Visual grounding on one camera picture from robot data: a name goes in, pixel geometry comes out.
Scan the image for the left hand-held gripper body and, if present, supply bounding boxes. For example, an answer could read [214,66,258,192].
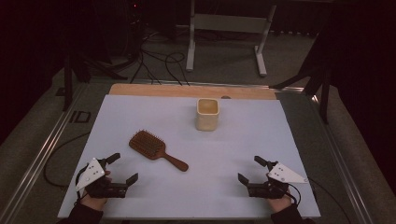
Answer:
[75,157,129,199]

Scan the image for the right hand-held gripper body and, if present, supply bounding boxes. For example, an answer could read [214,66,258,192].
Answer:
[247,161,310,200]

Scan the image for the brown wooden hairbrush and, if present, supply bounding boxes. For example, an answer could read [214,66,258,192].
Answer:
[128,129,190,173]

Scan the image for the beige square cup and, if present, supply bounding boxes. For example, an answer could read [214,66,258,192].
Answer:
[195,97,220,132]

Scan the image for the person's left hand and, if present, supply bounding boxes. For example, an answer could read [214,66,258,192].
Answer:
[79,194,108,212]

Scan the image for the person's right hand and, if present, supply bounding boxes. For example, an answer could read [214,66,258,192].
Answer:
[266,194,293,214]

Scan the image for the white table mat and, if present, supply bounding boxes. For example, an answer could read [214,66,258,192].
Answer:
[57,93,321,218]

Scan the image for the wooden table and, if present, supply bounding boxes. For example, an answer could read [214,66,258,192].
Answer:
[108,82,277,101]

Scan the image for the black stand legs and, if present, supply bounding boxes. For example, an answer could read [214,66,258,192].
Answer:
[269,31,332,125]
[62,52,129,112]

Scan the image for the dark curtain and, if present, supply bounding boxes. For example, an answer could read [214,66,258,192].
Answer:
[0,0,64,144]
[330,0,396,194]

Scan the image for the dark equipment rack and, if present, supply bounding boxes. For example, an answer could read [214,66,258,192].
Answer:
[92,0,148,60]

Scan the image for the left hand-held gripper cable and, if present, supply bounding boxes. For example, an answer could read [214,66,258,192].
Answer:
[74,164,90,204]

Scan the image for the hand-held gripper cable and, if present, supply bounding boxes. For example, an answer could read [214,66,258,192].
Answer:
[74,164,90,204]
[286,183,303,207]

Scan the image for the right hand-held gripper cable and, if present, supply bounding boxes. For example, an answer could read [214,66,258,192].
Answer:
[286,183,303,207]

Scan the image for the thin black floor cable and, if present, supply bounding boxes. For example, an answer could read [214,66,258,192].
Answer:
[43,132,92,189]
[307,177,352,224]

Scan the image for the metal floor rail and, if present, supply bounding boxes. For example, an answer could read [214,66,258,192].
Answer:
[0,83,88,224]
[311,94,375,224]

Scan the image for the black straight floor cable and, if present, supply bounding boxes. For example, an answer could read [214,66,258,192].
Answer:
[129,50,163,86]

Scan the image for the black looped floor cable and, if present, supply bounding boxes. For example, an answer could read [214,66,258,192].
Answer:
[141,50,191,87]

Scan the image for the white metal stand frame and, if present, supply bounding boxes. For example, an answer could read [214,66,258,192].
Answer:
[185,0,277,77]

